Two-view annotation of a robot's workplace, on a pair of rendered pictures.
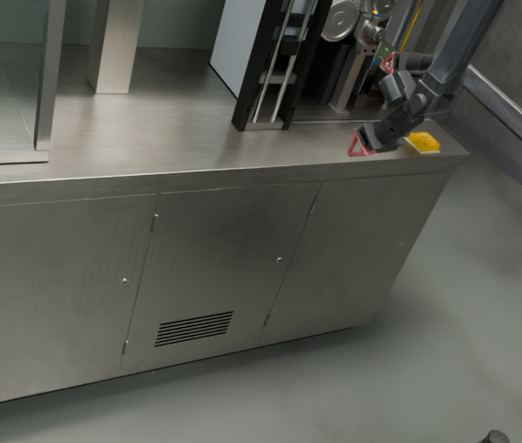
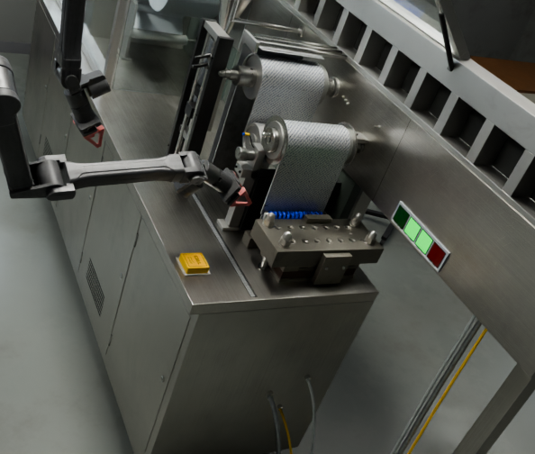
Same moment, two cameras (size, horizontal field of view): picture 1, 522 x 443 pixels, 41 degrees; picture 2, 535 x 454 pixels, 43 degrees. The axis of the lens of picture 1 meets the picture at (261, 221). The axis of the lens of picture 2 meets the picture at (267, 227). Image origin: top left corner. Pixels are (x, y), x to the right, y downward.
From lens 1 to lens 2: 2.95 m
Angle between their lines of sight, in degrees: 74
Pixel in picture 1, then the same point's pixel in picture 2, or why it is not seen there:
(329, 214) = (140, 261)
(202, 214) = not seen: hidden behind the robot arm
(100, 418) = (56, 291)
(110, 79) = not seen: hidden behind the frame
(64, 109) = (158, 105)
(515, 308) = not seen: outside the picture
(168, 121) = (162, 135)
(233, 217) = (116, 198)
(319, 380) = (82, 435)
